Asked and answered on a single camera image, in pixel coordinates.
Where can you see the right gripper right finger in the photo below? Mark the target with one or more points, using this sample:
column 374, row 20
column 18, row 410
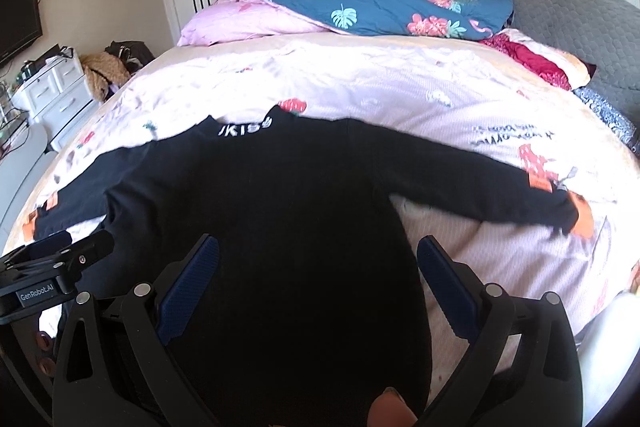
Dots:
column 521, row 367

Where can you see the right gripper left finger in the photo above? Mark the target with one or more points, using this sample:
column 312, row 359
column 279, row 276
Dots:
column 113, row 364

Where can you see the black sweater orange cuffs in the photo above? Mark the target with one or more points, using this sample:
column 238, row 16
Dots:
column 317, row 305

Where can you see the white drawer cabinet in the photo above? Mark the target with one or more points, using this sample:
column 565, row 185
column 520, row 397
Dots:
column 58, row 98

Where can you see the black bag on floor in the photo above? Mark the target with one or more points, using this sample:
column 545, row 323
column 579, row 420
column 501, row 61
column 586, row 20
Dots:
column 133, row 54

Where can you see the blue patterned pillow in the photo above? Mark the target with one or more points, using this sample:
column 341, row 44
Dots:
column 619, row 124

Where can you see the pink strawberry bed sheet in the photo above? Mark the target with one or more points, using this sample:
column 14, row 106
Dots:
column 456, row 92

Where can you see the red patterned pillow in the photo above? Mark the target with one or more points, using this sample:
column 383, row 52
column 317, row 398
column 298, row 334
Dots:
column 557, row 67

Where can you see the grey quilted headboard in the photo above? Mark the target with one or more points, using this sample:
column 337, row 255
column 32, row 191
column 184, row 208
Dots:
column 604, row 33

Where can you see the blue floral pink quilt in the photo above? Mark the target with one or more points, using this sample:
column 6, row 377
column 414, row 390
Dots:
column 239, row 20

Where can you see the black wall television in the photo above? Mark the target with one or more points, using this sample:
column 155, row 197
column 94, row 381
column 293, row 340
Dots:
column 20, row 26

